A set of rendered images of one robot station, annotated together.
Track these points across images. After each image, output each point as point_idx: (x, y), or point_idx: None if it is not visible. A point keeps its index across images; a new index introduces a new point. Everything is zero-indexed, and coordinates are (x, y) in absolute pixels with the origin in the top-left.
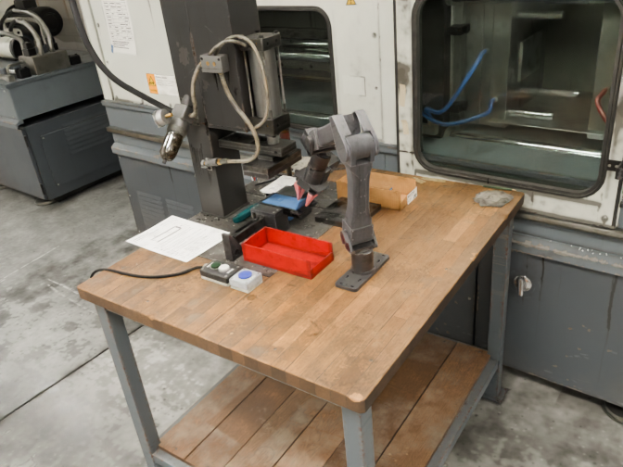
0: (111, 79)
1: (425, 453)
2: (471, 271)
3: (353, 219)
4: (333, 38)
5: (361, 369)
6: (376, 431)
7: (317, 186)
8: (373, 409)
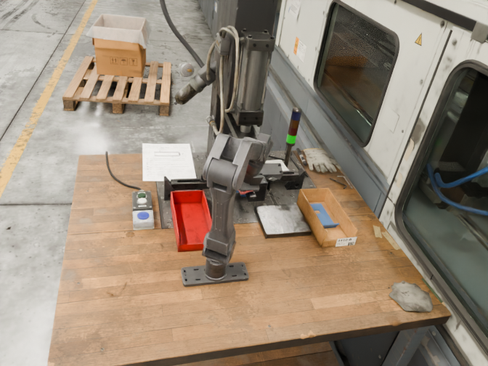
0: (168, 25)
1: None
2: (295, 346)
3: (210, 229)
4: (394, 68)
5: (86, 349)
6: None
7: (245, 184)
8: None
